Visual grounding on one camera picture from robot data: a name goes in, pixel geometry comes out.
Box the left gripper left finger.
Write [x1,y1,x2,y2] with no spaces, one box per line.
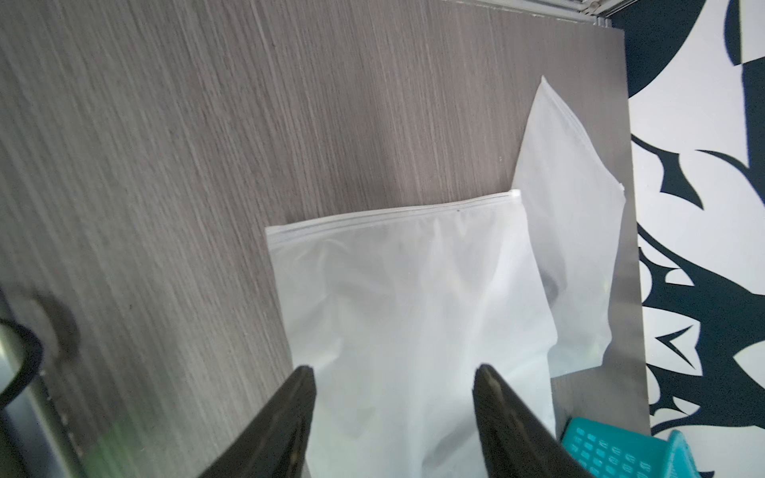
[201,366,317,478]

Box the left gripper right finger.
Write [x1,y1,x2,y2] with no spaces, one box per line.
[472,364,591,478]

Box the teal plastic basket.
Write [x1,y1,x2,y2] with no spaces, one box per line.
[562,417,701,478]

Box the translucent zip-top bag bottom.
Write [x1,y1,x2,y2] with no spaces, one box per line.
[266,190,557,477]

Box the translucent zip-top bag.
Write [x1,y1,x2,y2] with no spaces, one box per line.
[266,190,557,477]
[512,80,626,378]

